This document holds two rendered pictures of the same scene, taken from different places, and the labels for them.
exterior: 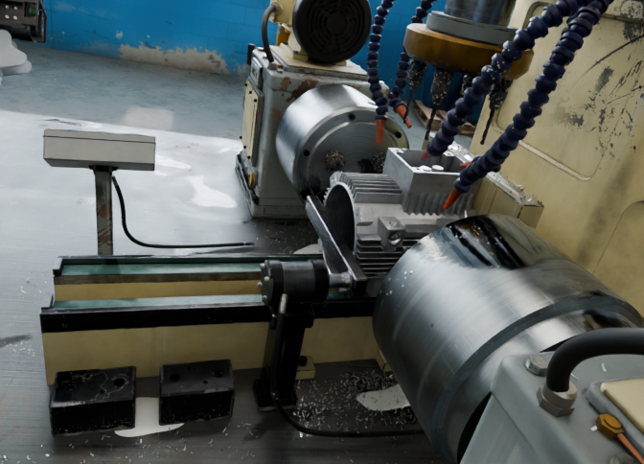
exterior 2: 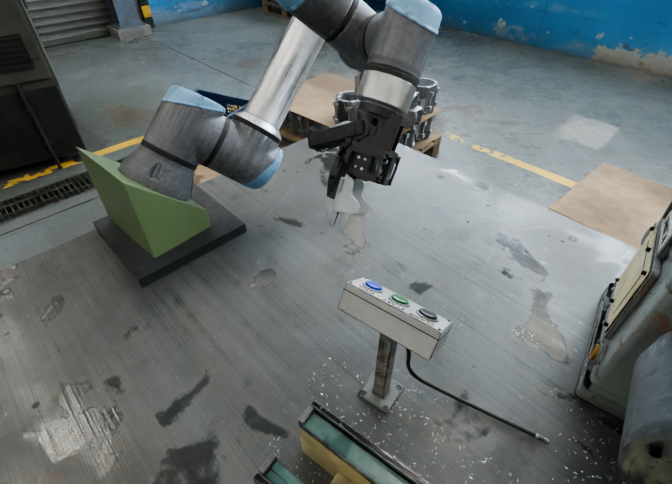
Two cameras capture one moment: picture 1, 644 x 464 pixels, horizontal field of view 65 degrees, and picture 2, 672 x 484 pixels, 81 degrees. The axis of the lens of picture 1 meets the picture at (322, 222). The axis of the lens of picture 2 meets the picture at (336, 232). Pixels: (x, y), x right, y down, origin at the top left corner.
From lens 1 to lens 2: 0.53 m
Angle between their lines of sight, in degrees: 49
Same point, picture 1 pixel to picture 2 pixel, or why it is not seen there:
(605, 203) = not seen: outside the picture
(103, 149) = (387, 322)
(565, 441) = not seen: outside the picture
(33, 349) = (280, 452)
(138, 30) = (622, 31)
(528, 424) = not seen: outside the picture
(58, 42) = (540, 41)
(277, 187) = (623, 387)
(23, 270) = (327, 352)
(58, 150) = (350, 306)
